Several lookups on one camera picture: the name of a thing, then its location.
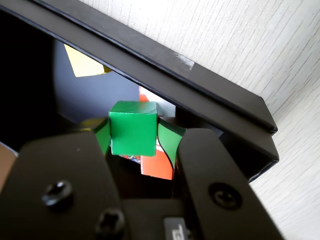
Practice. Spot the red and white small box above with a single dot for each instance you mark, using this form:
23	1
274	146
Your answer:
155	167

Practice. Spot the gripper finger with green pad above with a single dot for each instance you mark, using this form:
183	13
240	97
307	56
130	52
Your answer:
215	175

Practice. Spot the black box tray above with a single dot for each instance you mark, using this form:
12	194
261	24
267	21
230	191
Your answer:
30	87

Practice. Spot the gripper finger black curved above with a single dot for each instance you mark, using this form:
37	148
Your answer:
62	175

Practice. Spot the green cube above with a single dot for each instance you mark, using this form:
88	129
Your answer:
132	132

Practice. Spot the yellow cube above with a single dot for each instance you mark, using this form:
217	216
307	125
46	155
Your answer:
82	65

